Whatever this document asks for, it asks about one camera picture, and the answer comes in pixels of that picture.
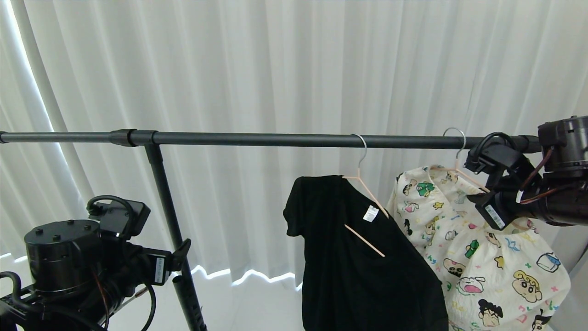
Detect cream printed garment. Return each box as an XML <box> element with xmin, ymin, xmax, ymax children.
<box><xmin>387</xmin><ymin>165</ymin><xmax>571</xmax><ymax>331</ymax></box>

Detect pink clothes hanger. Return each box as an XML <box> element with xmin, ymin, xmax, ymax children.
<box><xmin>429</xmin><ymin>127</ymin><xmax>492</xmax><ymax>194</ymax></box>
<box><xmin>342</xmin><ymin>134</ymin><xmax>390</xmax><ymax>258</ymax></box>

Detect white curtain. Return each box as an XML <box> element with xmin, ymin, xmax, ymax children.
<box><xmin>0</xmin><ymin>0</ymin><xmax>588</xmax><ymax>296</ymax></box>

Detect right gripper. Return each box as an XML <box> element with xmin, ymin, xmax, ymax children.
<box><xmin>475</xmin><ymin>181</ymin><xmax>588</xmax><ymax>231</ymax></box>

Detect black T-shirt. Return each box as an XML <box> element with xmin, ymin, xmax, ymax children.
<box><xmin>283</xmin><ymin>174</ymin><xmax>449</xmax><ymax>331</ymax></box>

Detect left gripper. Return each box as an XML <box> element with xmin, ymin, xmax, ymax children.
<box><xmin>98</xmin><ymin>238</ymin><xmax>192</xmax><ymax>314</ymax></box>

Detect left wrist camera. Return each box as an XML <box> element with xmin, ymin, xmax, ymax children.
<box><xmin>87</xmin><ymin>199</ymin><xmax>152</xmax><ymax>243</ymax></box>

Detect black clothes rack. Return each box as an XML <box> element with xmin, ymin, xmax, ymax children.
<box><xmin>0</xmin><ymin>128</ymin><xmax>543</xmax><ymax>331</ymax></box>

